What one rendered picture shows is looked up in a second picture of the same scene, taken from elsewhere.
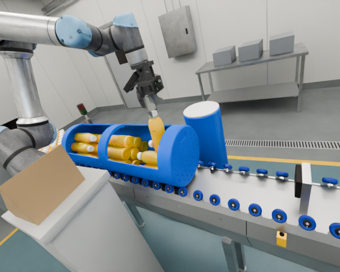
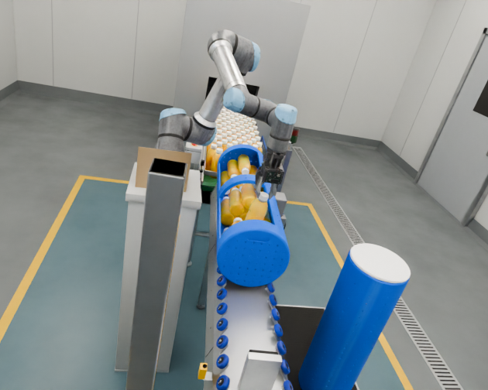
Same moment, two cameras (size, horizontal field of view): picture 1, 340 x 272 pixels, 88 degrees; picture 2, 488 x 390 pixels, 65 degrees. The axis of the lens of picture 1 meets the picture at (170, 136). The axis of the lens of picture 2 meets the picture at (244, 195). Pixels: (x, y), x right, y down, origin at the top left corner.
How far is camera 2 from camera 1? 0.93 m
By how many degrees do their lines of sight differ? 37
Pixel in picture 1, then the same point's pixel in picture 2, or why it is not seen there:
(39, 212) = (142, 180)
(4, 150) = (166, 127)
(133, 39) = (277, 129)
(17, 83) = (214, 89)
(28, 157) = (170, 143)
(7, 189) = (140, 152)
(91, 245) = not seen: hidden behind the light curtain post
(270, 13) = not seen: outside the picture
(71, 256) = (129, 224)
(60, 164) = not seen: hidden behind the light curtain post
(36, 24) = (226, 78)
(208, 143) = (341, 306)
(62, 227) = (140, 202)
